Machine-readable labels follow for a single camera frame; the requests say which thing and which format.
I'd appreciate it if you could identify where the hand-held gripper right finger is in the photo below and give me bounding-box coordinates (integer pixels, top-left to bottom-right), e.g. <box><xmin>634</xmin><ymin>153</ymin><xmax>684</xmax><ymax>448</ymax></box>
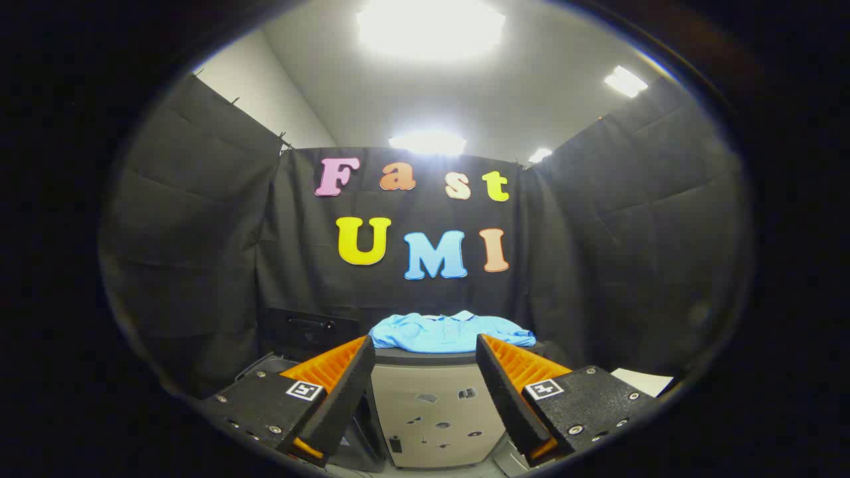
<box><xmin>475</xmin><ymin>333</ymin><xmax>659</xmax><ymax>467</ymax></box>

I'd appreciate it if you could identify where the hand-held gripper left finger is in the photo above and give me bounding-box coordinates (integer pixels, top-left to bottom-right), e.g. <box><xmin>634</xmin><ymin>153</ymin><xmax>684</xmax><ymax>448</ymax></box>
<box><xmin>198</xmin><ymin>335</ymin><xmax>377</xmax><ymax>468</ymax></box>

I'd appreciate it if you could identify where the dark washing machine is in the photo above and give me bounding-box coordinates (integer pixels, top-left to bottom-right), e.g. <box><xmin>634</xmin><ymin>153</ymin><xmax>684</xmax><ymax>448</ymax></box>
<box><xmin>232</xmin><ymin>307</ymin><xmax>387</xmax><ymax>473</ymax></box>

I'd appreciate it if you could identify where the light blue polo shirt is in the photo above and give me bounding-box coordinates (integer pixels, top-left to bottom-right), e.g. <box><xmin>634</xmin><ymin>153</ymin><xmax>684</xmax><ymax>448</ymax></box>
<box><xmin>369</xmin><ymin>310</ymin><xmax>537</xmax><ymax>354</ymax></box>

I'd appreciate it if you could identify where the grey cabinet with dark top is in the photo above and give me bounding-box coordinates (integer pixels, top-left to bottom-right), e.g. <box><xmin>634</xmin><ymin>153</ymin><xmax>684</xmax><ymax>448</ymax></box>
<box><xmin>367</xmin><ymin>342</ymin><xmax>547</xmax><ymax>469</ymax></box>

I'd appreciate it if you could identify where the black backdrop cloth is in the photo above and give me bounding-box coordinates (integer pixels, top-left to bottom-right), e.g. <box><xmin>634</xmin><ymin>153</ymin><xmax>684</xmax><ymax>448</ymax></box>
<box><xmin>100</xmin><ymin>73</ymin><xmax>754</xmax><ymax>399</ymax></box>

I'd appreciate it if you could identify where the large ceiling light panel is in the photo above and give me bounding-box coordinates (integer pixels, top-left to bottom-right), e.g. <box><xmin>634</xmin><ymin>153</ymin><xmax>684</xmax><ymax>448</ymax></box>
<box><xmin>357</xmin><ymin>0</ymin><xmax>507</xmax><ymax>62</ymax></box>

